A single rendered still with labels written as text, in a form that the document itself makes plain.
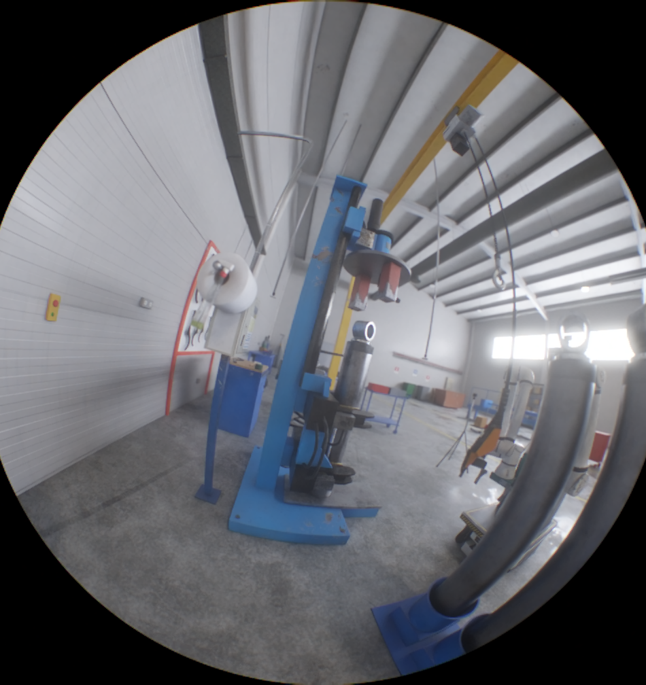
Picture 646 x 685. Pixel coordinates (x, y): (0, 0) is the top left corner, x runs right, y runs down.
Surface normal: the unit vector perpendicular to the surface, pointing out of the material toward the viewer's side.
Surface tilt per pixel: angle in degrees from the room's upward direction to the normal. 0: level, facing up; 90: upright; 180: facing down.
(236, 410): 90
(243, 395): 90
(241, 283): 90
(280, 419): 90
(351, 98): 173
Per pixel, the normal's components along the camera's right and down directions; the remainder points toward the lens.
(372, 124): -0.14, 0.99
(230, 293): 0.14, -0.03
